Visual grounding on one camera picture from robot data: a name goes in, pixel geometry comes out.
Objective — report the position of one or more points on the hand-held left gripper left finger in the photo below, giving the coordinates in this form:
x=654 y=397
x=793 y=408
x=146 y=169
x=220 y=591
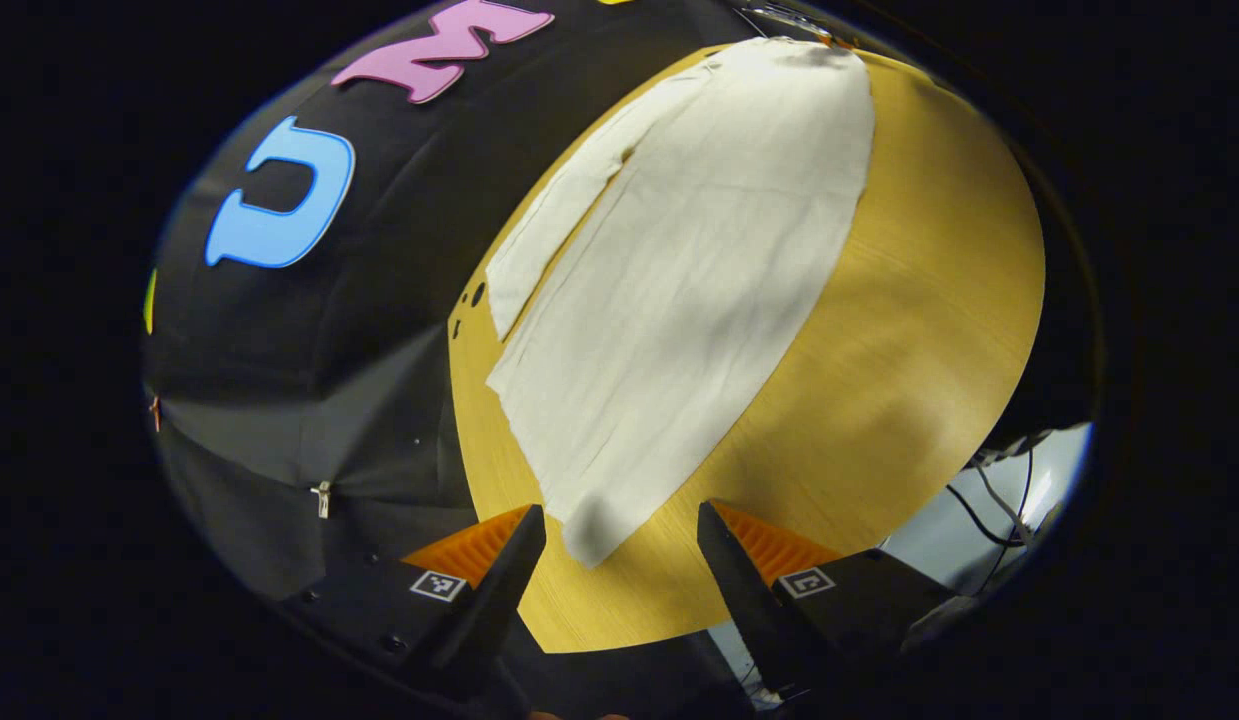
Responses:
x=499 y=590

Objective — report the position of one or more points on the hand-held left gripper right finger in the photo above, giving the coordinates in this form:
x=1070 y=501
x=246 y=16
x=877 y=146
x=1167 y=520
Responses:
x=739 y=590

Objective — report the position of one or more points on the white jeans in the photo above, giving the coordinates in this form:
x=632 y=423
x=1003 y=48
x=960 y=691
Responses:
x=679 y=300

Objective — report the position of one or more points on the small white clip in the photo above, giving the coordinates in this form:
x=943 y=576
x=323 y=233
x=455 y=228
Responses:
x=322 y=498

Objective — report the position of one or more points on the black backdrop cloth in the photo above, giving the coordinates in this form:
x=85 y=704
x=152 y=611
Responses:
x=359 y=350

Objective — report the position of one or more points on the small orange clip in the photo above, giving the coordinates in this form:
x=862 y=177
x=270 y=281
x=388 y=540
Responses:
x=155 y=412

